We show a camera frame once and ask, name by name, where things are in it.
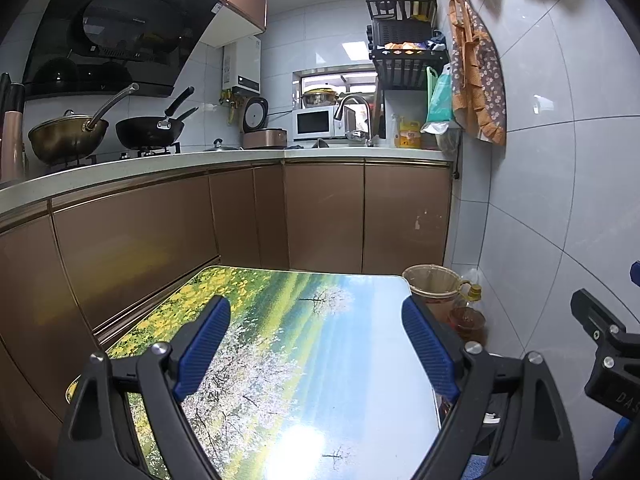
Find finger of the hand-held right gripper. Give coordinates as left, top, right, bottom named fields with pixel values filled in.
left=570, top=287, right=640, bottom=357

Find black dish rack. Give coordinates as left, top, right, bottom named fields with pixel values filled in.
left=365, top=0, right=450, bottom=141

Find rose gold tall bottle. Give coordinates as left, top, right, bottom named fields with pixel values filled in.
left=0, top=82, right=27, bottom=183

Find brass wok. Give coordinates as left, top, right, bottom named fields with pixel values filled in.
left=27, top=82, right=141, bottom=166

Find black toaster oven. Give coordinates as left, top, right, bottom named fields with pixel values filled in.
left=367, top=20, right=431, bottom=46

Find gas stove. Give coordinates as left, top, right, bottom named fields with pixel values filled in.
left=50, top=142, right=182, bottom=166

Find rose gold rice cooker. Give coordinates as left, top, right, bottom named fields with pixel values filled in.
left=242, top=97, right=288, bottom=150

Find black range hood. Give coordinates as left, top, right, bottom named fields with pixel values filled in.
left=22, top=0, right=221, bottom=101

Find green plastic bag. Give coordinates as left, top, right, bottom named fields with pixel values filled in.
left=425, top=62, right=458, bottom=126

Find white water heater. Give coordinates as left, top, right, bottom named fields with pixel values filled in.
left=221, top=35, right=263, bottom=96

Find white microwave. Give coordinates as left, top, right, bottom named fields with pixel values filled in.
left=292, top=106, right=346, bottom=141

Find copper base cabinets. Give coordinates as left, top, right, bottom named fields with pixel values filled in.
left=0, top=157, right=453, bottom=461

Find beige trash bin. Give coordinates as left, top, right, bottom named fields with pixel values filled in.
left=401, top=263, right=463, bottom=326

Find amber cooking oil bottle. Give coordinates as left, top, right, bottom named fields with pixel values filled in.
left=447, top=282, right=487, bottom=348

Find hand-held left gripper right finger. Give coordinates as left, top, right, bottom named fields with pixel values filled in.
left=401, top=296, right=581, bottom=480

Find orange patterned apron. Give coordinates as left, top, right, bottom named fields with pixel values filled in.
left=447, top=0, right=507, bottom=147

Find black wok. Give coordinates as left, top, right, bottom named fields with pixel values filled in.
left=115, top=86, right=200, bottom=151

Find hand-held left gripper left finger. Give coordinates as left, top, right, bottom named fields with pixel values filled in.
left=54, top=295, right=232, bottom=480

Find yellow detergent bottle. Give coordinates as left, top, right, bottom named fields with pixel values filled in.
left=395, top=116, right=423, bottom=149

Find metal faucet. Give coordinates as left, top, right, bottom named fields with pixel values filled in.
left=334, top=95, right=375, bottom=147

